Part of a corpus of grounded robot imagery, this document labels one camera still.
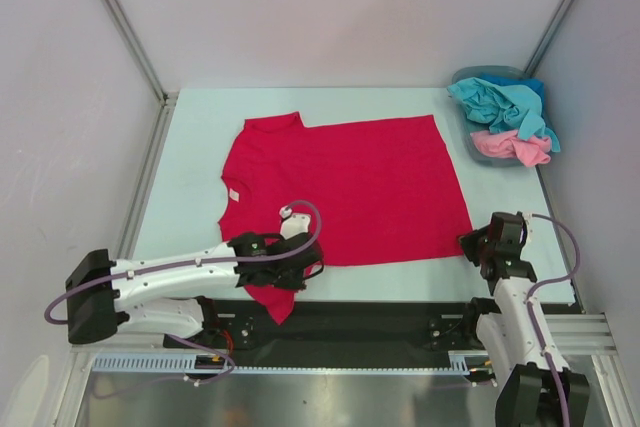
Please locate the left light blue cable duct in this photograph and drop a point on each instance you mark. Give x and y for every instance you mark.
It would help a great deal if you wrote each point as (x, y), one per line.
(160, 363)

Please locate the right light blue cable duct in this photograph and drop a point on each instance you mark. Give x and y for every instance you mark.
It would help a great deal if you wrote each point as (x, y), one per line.
(467, 361)

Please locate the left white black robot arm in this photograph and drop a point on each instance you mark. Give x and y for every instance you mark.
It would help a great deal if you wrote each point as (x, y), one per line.
(105, 296)

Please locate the right aluminium frame post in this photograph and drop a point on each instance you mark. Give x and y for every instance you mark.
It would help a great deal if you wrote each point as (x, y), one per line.
(548, 36)

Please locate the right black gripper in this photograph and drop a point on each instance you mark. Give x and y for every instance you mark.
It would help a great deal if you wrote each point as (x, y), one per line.
(475, 246)

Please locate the red t shirt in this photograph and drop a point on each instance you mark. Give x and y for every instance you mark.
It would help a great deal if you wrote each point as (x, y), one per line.
(386, 190)

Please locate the dark blue t shirt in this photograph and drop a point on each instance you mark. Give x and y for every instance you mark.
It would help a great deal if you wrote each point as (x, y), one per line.
(534, 84)

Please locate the light blue t shirt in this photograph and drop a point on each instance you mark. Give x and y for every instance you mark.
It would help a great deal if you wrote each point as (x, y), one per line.
(503, 108)

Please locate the aluminium frame post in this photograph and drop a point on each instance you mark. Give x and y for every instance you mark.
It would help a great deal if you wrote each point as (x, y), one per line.
(548, 36)
(137, 52)

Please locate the pink t shirt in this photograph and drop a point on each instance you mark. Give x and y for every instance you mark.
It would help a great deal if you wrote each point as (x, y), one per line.
(507, 145)

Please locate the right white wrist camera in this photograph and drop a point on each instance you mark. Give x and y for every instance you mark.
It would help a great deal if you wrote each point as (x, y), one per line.
(527, 232)

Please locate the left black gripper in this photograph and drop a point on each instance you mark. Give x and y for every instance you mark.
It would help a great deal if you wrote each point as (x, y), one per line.
(295, 283)

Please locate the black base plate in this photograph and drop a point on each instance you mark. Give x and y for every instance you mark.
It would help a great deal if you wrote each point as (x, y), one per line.
(378, 355)

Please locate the light blue cable duct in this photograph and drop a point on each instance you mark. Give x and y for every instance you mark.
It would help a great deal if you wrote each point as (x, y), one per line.
(467, 361)
(160, 363)

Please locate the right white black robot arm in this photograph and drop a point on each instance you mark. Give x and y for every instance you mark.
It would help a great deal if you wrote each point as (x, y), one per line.
(537, 387)

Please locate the left aluminium frame post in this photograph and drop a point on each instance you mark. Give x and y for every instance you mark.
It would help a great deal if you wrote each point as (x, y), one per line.
(137, 52)

